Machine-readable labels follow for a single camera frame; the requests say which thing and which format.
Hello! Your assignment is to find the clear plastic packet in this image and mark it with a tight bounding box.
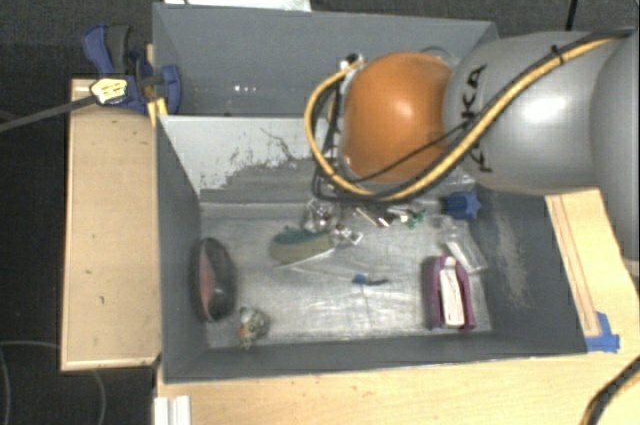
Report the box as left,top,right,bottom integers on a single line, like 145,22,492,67
436,215,490,275

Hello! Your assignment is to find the black and pink oval brush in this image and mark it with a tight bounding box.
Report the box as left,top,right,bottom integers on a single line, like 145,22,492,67
188,236,239,323

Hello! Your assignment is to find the small blue flat piece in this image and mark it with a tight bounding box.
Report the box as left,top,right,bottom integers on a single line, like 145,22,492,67
350,273,391,289

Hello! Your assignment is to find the grey metal bin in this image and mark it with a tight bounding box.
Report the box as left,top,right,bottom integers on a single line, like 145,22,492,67
151,2,589,385

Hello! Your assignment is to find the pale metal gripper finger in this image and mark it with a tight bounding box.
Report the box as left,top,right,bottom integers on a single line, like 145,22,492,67
273,223,365,270
301,203,333,235

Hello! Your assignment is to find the blue star-shaped knob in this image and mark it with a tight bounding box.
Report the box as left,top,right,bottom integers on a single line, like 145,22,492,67
439,190,482,223

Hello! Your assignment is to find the pale wood board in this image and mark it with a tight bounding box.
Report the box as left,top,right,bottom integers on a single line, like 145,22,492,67
60,78,163,372

